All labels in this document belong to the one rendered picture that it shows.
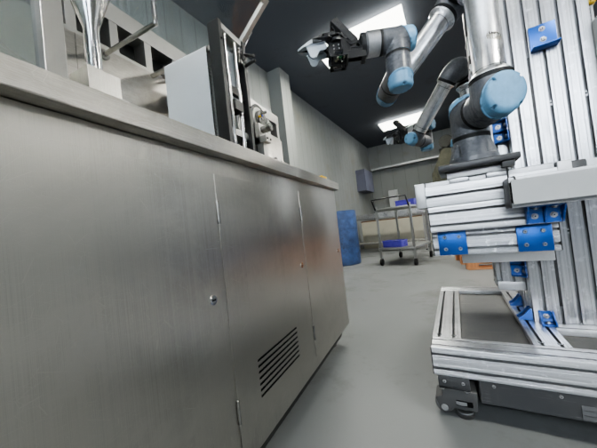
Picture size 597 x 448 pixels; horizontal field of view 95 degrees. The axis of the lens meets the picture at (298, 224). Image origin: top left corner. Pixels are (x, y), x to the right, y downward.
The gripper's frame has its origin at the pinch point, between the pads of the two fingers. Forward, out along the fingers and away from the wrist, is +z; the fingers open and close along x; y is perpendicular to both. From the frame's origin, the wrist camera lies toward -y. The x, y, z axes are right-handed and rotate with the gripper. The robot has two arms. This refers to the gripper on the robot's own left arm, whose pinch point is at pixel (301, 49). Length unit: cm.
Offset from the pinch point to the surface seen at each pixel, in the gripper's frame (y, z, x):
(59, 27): 28, 38, -44
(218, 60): -6.1, 29.4, 5.8
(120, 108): 41, 31, -41
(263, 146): 9, 23, 46
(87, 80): 14, 59, -16
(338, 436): 123, 2, 17
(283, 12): -234, 12, 206
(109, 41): -27, 75, 11
